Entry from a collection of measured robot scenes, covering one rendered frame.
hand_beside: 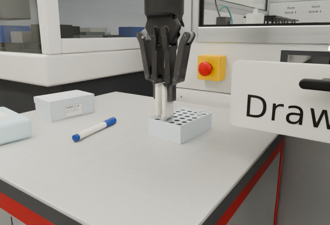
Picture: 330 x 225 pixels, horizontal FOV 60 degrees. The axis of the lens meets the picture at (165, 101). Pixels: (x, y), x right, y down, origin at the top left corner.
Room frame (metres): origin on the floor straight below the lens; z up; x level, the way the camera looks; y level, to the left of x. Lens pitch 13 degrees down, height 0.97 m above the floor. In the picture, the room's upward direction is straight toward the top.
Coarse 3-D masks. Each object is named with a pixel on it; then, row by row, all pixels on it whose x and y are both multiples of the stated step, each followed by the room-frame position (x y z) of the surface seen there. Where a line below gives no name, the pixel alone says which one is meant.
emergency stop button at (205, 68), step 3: (201, 63) 0.80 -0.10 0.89; (204, 63) 0.79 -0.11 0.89; (207, 63) 0.79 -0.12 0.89; (198, 66) 0.80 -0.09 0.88; (201, 66) 0.79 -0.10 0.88; (204, 66) 0.79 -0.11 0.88; (207, 66) 0.78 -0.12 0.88; (210, 66) 0.78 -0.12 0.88; (198, 69) 0.80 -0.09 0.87; (201, 69) 0.79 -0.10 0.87; (204, 69) 0.79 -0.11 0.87; (207, 69) 0.78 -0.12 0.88; (210, 69) 0.78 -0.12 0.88; (201, 72) 0.79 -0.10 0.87; (204, 72) 0.79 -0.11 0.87; (207, 72) 0.78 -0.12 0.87; (210, 72) 0.79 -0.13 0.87; (204, 75) 0.79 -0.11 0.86; (207, 75) 0.79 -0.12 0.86
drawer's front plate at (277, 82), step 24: (240, 72) 0.46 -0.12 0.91; (264, 72) 0.44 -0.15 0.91; (288, 72) 0.42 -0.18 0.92; (312, 72) 0.40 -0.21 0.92; (240, 96) 0.46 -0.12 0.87; (264, 96) 0.44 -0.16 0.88; (288, 96) 0.42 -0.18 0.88; (312, 96) 0.40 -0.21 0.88; (240, 120) 0.46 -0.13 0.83; (264, 120) 0.43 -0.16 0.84
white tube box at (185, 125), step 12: (180, 108) 0.66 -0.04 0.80; (156, 120) 0.56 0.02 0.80; (168, 120) 0.57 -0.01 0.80; (180, 120) 0.57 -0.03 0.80; (192, 120) 0.56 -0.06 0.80; (204, 120) 0.59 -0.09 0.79; (156, 132) 0.56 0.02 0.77; (168, 132) 0.54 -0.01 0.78; (180, 132) 0.52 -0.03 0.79; (192, 132) 0.56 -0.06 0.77
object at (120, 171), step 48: (96, 96) 0.96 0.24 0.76; (144, 96) 0.96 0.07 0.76; (48, 144) 0.52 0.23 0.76; (96, 144) 0.52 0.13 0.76; (144, 144) 0.52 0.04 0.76; (192, 144) 0.52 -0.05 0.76; (240, 144) 0.52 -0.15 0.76; (0, 192) 0.42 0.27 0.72; (48, 192) 0.35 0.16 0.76; (96, 192) 0.35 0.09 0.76; (144, 192) 0.35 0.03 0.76; (192, 192) 0.35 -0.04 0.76; (240, 192) 0.40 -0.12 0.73
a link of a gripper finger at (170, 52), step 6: (162, 30) 0.55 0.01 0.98; (162, 36) 0.55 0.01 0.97; (162, 42) 0.55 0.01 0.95; (162, 48) 0.55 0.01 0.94; (168, 48) 0.55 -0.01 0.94; (174, 48) 0.56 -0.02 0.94; (168, 54) 0.55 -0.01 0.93; (174, 54) 0.56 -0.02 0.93; (168, 60) 0.55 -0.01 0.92; (174, 60) 0.56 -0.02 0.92; (168, 66) 0.55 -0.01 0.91; (174, 66) 0.56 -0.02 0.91; (168, 72) 0.55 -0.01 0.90; (168, 78) 0.55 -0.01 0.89; (168, 84) 0.54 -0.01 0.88
